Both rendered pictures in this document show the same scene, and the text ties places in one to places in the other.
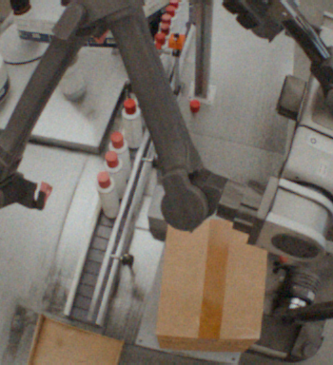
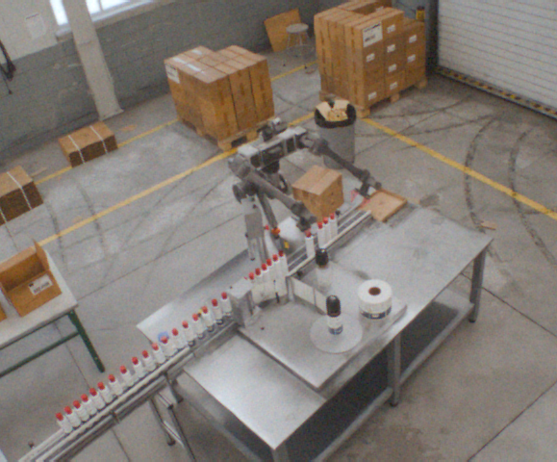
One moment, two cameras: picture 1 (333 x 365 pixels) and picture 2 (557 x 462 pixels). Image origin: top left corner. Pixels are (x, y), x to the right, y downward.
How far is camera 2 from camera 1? 3.98 m
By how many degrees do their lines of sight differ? 75
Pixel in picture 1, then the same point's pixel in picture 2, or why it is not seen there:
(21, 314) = (392, 224)
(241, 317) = (316, 170)
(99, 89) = (312, 281)
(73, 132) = (334, 268)
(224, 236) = (306, 187)
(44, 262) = (372, 237)
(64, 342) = (378, 213)
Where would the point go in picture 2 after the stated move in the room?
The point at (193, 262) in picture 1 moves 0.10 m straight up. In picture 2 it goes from (319, 184) to (318, 172)
